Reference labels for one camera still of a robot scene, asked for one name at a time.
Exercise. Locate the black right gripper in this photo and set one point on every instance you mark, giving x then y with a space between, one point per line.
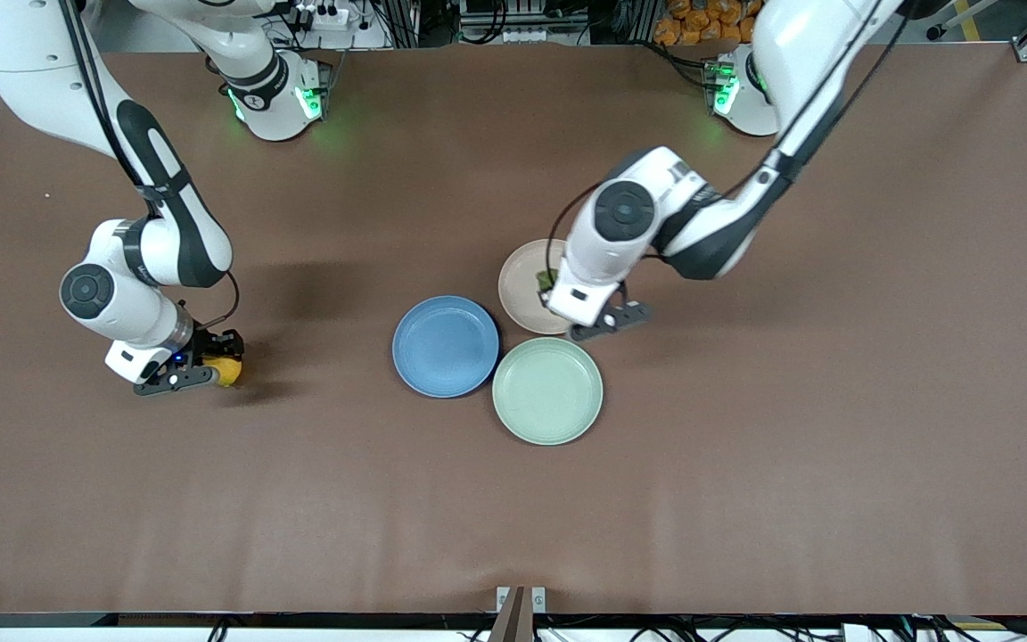
208 344

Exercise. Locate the yellow lemon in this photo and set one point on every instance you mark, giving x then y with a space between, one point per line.
228 372

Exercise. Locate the green lettuce leaf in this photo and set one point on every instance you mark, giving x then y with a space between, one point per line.
546 280

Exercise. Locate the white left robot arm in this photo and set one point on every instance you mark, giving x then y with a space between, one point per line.
656 214

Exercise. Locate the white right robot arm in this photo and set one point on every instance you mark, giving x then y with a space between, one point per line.
157 223

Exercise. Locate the beige plate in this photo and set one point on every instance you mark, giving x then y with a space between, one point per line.
521 285

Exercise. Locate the light green plate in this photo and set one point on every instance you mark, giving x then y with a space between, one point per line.
547 390

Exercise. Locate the blue plate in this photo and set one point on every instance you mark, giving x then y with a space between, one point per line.
445 346

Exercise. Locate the bag of orange fruit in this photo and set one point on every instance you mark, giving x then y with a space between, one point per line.
701 22

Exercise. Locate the white power strip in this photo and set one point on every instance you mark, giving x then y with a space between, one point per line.
324 14

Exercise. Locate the metal table edge bracket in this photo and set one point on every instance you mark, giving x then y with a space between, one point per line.
521 606

